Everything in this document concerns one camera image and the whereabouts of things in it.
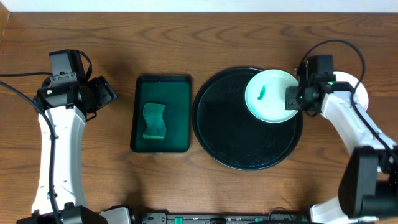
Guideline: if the black rectangular water tray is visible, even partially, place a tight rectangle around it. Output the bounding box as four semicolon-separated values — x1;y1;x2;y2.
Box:
130;75;192;153

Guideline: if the round black tray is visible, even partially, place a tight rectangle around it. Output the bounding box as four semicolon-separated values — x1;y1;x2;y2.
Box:
192;67;303;170

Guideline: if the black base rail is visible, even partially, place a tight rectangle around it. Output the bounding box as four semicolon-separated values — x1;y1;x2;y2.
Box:
132;212;311;224

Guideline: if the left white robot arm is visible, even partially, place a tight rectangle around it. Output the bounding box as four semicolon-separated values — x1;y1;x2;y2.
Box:
18;75;131;223

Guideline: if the right black cable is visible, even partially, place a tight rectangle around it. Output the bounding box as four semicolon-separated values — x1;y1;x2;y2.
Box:
298;39;398;156

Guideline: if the green scouring pad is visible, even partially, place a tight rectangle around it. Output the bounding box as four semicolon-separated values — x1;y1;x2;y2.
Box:
142;103;167;140

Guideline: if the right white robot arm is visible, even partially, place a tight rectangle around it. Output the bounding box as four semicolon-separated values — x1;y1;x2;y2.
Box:
285;81;397;223

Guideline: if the white plate green stain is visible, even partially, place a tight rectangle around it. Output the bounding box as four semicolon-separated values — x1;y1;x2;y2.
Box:
333;71;369;111

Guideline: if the light green plate green stain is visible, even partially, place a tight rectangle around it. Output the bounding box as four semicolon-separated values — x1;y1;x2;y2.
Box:
244;69;299;123

